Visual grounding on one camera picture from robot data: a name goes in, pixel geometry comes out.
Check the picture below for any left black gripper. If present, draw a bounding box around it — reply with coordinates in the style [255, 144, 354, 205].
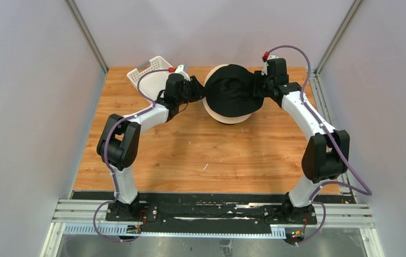
[176, 77, 209, 105]

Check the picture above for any black hat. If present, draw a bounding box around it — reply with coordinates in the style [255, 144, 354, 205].
[204, 64, 265, 117]

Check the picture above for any beige bucket hat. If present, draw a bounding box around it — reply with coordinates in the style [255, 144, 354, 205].
[201, 64, 257, 125]

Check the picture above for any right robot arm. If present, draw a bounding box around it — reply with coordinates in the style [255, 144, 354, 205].
[253, 55, 350, 223]

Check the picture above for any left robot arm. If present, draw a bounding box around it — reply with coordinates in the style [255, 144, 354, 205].
[96, 73, 204, 221]

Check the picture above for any white perforated plastic basket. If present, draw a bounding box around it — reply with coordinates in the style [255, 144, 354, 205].
[126, 56, 172, 104]

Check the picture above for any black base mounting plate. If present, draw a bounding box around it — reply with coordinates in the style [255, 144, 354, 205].
[71, 191, 356, 236]

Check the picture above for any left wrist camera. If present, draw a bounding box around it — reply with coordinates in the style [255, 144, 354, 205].
[168, 63, 190, 81]

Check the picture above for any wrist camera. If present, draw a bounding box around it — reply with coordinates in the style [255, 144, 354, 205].
[168, 63, 190, 81]
[261, 52, 279, 75]

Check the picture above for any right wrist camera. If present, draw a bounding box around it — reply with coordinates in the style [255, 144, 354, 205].
[261, 52, 279, 75]

